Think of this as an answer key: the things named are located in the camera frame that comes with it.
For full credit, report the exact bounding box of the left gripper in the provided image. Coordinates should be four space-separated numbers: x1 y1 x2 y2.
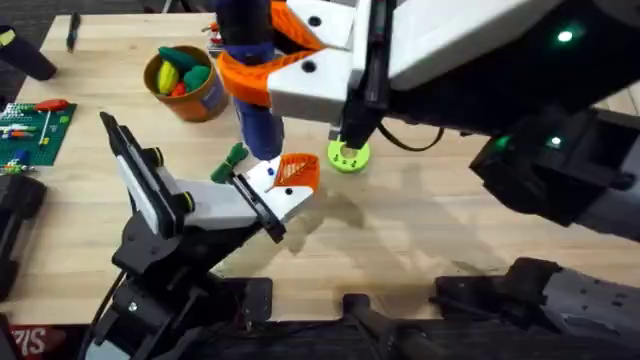
112 153 321 279

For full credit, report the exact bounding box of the green vegetable toy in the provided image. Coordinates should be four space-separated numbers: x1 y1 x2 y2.
209 141 250 185

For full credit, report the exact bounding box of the green disc with holes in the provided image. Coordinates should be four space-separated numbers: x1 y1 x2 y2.
327 138 372 175

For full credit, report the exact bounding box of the small red and white object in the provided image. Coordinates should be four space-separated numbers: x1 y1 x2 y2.
201 20 225 57

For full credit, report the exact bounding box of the orange tub with toys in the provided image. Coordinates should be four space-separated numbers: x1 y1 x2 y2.
143 44 232 124

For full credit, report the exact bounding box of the black upright wrist plate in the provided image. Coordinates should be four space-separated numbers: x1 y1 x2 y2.
99 111 184 240

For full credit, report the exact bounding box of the black pen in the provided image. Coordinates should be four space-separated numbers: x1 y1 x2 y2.
65 11 83 54

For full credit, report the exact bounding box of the green board with blocks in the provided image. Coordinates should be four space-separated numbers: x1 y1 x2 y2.
0 99 78 174

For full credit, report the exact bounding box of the black device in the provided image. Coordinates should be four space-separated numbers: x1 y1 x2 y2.
0 173 48 302

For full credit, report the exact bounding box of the black tube with yellow label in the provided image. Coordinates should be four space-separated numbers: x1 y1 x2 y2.
0 24 58 82

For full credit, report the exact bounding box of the red box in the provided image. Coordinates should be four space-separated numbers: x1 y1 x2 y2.
8 324 67 359

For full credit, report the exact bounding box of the black cable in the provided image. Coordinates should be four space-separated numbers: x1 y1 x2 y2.
377 122 445 153

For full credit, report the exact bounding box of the red handled screwdriver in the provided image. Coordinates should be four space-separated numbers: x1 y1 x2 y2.
34 98 71 147

